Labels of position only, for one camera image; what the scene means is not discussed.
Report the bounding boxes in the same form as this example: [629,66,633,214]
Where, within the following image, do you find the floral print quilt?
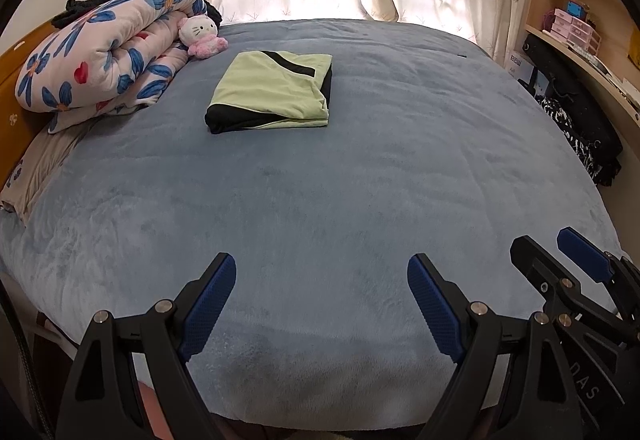
[15,0,208,135]

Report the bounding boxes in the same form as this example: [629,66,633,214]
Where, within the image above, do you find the dark knitted cloth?
[51,0,223,30]

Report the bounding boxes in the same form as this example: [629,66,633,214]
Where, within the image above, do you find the green and black hooded jacket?
[204,50,335,135]

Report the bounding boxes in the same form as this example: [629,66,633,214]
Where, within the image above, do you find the pink and white cat plush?
[177,14,228,59]

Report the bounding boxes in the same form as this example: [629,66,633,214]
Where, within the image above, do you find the black bag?
[522,34,623,185]

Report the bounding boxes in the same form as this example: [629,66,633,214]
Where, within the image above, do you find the black and white striped cloth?
[537,97,606,181]

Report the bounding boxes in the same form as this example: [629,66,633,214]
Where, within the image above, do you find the beige pillow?
[0,117,96,225]

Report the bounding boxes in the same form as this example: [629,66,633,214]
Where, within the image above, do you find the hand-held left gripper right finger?
[406,254,586,440]

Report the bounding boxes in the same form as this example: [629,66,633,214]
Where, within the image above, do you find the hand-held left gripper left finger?
[57,252,238,440]

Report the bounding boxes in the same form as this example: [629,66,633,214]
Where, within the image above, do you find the orange wooden headboard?
[0,0,141,191]

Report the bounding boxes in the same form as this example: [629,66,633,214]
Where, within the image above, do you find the white cardboard box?
[502,47,533,83]

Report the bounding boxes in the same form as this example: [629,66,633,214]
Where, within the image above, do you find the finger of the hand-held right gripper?
[556,227,640,321]
[510,235,583,318]

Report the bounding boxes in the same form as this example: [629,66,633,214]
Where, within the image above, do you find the pink storage drawers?
[542,8,601,55]

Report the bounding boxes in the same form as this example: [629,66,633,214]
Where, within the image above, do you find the blue-grey bed blanket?
[0,18,626,431]

